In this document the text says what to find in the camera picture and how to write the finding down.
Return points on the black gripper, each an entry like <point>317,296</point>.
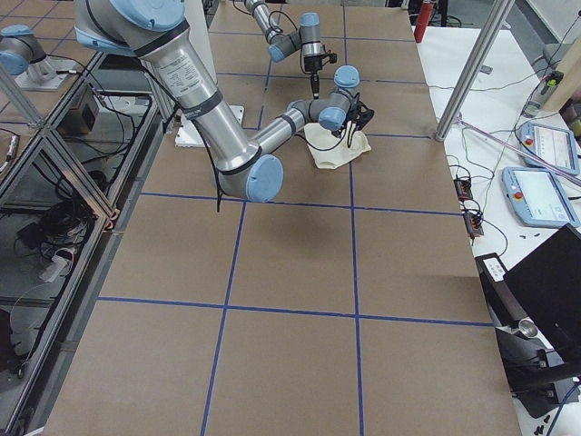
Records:
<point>349,123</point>
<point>311,64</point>

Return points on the cream long sleeve printed shirt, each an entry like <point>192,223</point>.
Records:
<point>330,152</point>

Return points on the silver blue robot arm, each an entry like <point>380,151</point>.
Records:
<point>304,39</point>
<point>157,32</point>

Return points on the red cylinder tube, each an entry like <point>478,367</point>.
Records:
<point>423,19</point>

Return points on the small orange circuit board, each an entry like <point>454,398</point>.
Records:
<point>463,189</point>

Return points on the near blue teach pendant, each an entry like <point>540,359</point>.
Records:
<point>537,198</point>

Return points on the blue teach pendant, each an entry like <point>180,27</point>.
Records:
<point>537,198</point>
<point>556,146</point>

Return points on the far blue teach pendant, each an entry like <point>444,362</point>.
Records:
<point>556,146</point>

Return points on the pink reacher grabber stick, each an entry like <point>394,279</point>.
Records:
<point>515,148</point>

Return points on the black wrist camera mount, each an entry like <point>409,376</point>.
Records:
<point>327,57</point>
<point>360,115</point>

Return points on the aluminium frame post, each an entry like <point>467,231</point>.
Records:
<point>476,58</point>

